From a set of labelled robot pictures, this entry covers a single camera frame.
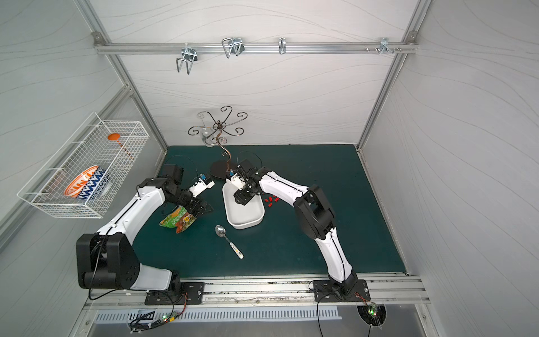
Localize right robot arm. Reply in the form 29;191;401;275
225;160;357;298

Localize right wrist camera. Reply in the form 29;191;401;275
227;171;246;190

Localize white storage box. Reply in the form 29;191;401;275
222;182;265;230

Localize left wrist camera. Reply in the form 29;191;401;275
189;174;215;197

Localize aluminium rail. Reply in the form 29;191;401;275
83;275;431;310
95;40;419;56

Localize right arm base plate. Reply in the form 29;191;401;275
308;279;371;303

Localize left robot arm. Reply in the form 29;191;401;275
76;164;215;293

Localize white wire basket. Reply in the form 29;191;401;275
17;112;150;218

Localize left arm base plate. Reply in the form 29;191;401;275
144;282;206;306

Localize green snack packet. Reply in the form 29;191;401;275
159;206;197;234

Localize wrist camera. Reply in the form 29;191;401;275
227;171;246;190
189;174;215;197

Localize orange blue patterned bowl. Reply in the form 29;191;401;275
64;165;110;201

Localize spoon with white handle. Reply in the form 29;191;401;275
215;225;244;260

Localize aluminium top rail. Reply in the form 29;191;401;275
95;40;419;56

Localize orange small spoon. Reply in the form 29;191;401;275
108;133;134;160

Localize black cables with board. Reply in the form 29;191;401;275
127;294;188;334

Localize aluminium front rail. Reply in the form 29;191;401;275
83;275;431;310

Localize metal hook right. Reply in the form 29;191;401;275
365;38;402;55

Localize glass cup on stand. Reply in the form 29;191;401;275
201;127;214;147

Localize black metal cup stand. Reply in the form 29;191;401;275
188;105;248;181

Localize metal double hook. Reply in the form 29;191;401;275
175;44;198;74

